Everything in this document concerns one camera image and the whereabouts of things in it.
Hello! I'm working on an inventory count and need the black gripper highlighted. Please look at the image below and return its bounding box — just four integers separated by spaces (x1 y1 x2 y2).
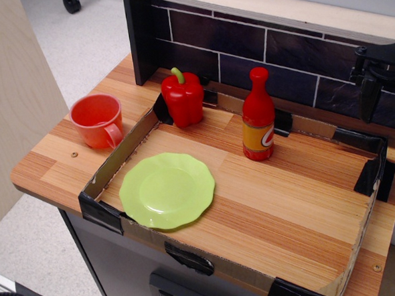
349 43 395 123

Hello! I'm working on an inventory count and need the red toy bell pepper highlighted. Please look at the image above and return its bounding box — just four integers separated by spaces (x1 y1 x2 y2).
161 68 204 128

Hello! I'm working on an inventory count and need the orange plastic cup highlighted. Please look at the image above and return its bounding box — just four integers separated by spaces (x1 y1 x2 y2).
69 94 125 149

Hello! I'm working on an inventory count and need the cardboard fence with black tape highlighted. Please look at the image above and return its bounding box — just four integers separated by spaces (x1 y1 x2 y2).
78 92 395 296

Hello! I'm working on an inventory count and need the green plastic plate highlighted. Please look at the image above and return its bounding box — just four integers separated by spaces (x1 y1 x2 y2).
119 153 215 230

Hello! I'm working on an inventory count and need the red hot sauce bottle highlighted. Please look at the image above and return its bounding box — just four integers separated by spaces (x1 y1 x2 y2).
242 67 275 161

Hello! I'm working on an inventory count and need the dark tile backsplash panel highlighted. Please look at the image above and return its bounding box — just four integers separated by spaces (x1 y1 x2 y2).
123 0 395 123

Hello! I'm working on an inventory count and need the black oven control panel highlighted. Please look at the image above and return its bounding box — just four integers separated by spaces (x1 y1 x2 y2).
147 267 227 296

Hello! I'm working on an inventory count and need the black caster wheel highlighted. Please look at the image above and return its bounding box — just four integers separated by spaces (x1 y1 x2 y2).
62 0 82 14

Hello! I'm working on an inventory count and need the light wooden board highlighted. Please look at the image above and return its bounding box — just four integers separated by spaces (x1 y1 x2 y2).
0 0 68 221

